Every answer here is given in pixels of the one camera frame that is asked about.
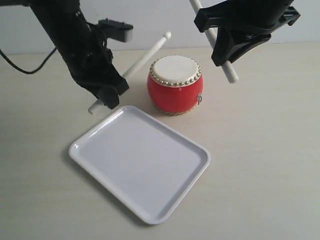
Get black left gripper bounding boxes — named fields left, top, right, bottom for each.
left=69, top=49, right=129, bottom=109

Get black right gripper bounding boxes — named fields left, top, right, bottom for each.
left=194, top=0, right=301, bottom=67

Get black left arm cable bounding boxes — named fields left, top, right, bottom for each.
left=0, top=47, right=58, bottom=75

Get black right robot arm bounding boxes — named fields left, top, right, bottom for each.
left=194, top=0, right=301, bottom=67

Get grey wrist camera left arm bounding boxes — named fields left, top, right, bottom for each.
left=98, top=18, right=134, bottom=43

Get white rectangular plastic tray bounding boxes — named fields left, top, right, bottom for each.
left=69, top=105, right=211, bottom=225

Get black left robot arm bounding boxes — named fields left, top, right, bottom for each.
left=0, top=0, right=134, bottom=109

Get wooden drumstick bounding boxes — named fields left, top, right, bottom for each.
left=88, top=31, right=172, bottom=114
left=189, top=0, right=239, bottom=84

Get red small drum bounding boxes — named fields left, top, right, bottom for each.
left=147, top=55, right=204, bottom=115

